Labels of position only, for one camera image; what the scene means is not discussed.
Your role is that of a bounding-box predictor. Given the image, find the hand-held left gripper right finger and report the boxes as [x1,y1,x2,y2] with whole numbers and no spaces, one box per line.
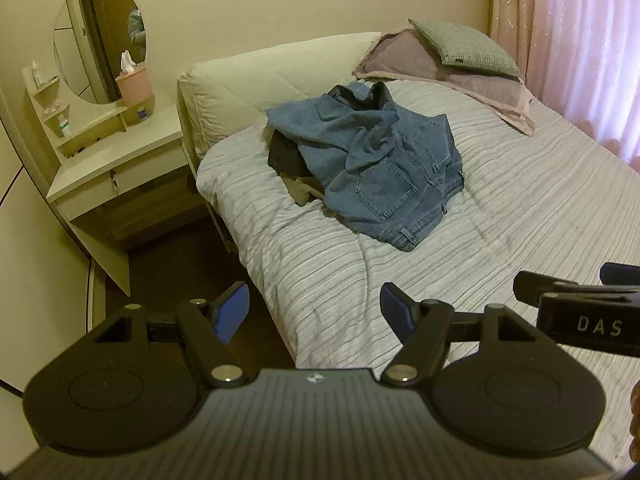
[379,282,538,388]

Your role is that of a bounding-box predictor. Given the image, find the grey-green textured pillow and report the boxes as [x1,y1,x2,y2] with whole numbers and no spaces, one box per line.
[408,18,526,81]

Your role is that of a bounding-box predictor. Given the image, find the striped grey bed cover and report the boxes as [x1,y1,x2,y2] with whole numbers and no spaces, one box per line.
[196,77,640,368]

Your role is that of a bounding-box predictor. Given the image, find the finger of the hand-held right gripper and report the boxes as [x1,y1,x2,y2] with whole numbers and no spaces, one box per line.
[600,262,640,288]
[514,271,581,306]

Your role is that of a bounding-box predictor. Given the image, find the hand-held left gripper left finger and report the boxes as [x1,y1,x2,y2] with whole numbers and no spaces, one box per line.
[92,281,251,388]

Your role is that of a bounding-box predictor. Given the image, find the purple pillow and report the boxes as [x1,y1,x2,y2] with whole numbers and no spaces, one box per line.
[352,29,536,136]

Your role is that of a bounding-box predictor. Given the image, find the dark grey cloth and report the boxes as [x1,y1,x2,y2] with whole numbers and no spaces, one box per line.
[267,130,313,178]

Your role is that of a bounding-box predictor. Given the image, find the pink curtain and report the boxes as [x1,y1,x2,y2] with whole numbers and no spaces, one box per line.
[487,0,640,171]

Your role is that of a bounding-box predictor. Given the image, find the white vanity table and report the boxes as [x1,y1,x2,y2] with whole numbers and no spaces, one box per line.
[20,65,193,298]

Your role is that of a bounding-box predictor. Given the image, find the pink tissue holder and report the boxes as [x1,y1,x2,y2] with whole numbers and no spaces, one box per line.
[115,62,152,106]

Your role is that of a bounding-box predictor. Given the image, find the blue denim jeans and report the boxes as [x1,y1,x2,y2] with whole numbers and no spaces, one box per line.
[265,81,465,252]

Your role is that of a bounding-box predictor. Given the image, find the round mirror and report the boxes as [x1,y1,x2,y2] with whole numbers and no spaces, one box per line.
[52,0,148,106]

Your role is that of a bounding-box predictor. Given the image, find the white vanity drawer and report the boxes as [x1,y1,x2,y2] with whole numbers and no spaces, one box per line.
[52,146,193,223]

